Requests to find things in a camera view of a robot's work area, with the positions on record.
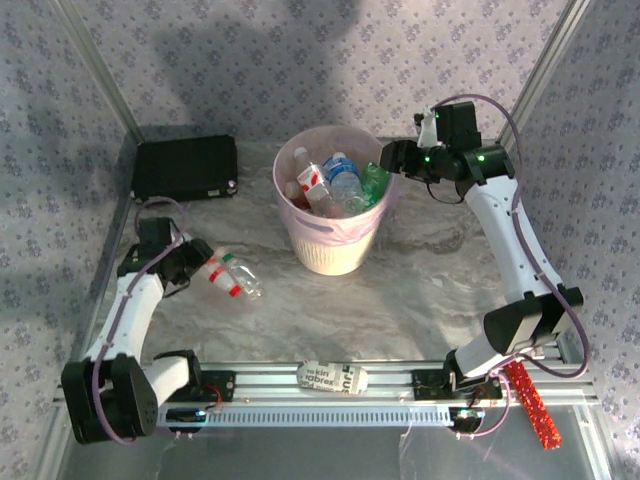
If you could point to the black ribbed carrying case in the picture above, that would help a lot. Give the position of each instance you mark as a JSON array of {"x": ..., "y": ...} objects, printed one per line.
[{"x": 185, "y": 167}]

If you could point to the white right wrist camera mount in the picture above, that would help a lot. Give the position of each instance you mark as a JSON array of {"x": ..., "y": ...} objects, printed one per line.
[{"x": 427, "y": 130}]

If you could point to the aluminium frame post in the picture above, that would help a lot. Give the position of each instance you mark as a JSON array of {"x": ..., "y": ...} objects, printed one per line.
[
  {"x": 102, "y": 75},
  {"x": 542, "y": 75}
]

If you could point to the white cap red-white label bottle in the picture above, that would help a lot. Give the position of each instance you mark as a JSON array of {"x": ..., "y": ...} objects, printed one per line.
[{"x": 310, "y": 181}]

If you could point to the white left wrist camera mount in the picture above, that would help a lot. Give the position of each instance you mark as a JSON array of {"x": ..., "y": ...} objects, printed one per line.
[{"x": 179, "y": 240}]

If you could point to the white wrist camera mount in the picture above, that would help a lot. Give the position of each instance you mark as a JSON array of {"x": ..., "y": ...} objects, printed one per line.
[
  {"x": 427, "y": 130},
  {"x": 179, "y": 240}
]

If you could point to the small black circuit board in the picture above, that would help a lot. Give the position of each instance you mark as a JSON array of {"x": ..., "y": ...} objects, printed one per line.
[
  {"x": 186, "y": 417},
  {"x": 467, "y": 416}
]

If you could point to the blue label clear bottle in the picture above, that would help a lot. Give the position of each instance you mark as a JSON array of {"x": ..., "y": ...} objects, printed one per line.
[{"x": 342, "y": 172}]

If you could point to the red glitter strip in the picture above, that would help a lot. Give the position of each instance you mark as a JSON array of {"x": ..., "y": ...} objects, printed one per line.
[{"x": 535, "y": 405}]

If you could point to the newsprint wrapped roll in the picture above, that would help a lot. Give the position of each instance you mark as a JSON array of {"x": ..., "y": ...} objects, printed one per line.
[{"x": 330, "y": 377}]

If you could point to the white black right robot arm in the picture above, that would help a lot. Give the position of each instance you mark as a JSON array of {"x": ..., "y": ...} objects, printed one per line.
[{"x": 505, "y": 235}]

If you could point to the reddish brown plastic bottle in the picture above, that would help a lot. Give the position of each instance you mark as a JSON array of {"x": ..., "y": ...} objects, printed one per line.
[{"x": 292, "y": 192}]

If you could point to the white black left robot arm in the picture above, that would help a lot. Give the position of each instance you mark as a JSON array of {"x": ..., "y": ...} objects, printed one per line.
[{"x": 130, "y": 310}]

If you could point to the cream plastic waste bin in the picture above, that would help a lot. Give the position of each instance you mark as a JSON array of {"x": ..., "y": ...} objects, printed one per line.
[{"x": 330, "y": 250}]

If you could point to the green cap clear bottle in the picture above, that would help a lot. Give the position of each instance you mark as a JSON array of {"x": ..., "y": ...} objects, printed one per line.
[{"x": 248, "y": 282}]

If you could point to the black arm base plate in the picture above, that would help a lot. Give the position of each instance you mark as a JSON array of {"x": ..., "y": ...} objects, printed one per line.
[
  {"x": 220, "y": 385},
  {"x": 430, "y": 385}
]

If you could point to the green plastic bottle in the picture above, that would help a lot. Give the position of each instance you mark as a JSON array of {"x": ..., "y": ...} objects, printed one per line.
[{"x": 375, "y": 180}]

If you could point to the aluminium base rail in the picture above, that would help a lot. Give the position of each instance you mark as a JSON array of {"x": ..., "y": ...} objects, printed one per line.
[{"x": 270, "y": 385}]

